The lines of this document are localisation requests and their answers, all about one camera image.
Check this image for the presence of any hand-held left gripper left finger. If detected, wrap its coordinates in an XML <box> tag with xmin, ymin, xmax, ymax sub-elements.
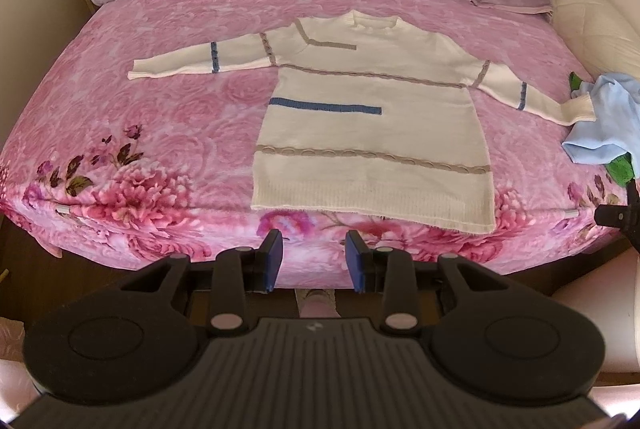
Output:
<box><xmin>120</xmin><ymin>229</ymin><xmax>285</xmax><ymax>338</ymax></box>

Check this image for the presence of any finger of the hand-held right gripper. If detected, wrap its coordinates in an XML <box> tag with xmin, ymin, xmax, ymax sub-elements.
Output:
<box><xmin>595</xmin><ymin>179</ymin><xmax>640</xmax><ymax>255</ymax></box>

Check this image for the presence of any green cloth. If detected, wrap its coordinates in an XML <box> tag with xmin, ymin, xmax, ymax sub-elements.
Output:
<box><xmin>569</xmin><ymin>71</ymin><xmax>637</xmax><ymax>188</ymax></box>

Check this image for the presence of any white striped knit sweater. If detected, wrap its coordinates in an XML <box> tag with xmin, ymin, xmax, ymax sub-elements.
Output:
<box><xmin>127</xmin><ymin>9</ymin><xmax>597</xmax><ymax>234</ymax></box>

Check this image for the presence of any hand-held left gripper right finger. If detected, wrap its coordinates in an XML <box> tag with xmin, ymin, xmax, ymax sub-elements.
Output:
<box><xmin>345</xmin><ymin>229</ymin><xmax>509</xmax><ymax>336</ymax></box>

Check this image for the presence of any light blue cloth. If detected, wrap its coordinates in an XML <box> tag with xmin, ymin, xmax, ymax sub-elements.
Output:
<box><xmin>561</xmin><ymin>73</ymin><xmax>640</xmax><ymax>166</ymax></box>

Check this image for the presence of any person's foot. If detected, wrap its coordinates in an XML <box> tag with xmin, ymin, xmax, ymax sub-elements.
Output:
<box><xmin>295</xmin><ymin>288</ymin><xmax>341</xmax><ymax>320</ymax></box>

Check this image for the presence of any pink floral blanket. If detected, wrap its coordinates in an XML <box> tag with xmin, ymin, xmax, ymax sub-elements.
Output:
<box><xmin>0</xmin><ymin>0</ymin><xmax>626</xmax><ymax>290</ymax></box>

